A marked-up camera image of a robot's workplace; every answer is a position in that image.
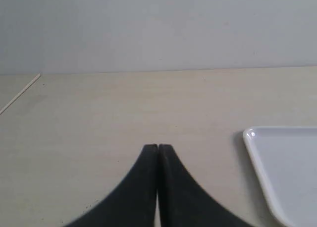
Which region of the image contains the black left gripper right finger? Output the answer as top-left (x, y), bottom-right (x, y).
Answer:
top-left (158, 144), bottom-right (250, 227)

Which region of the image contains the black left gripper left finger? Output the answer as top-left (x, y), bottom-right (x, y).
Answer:
top-left (67, 144), bottom-right (158, 227)

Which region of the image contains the white plastic tray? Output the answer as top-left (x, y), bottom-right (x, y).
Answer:
top-left (243, 126), bottom-right (317, 227)

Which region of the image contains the thin wooden stick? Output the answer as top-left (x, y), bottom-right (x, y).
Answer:
top-left (0, 73), bottom-right (41, 114)

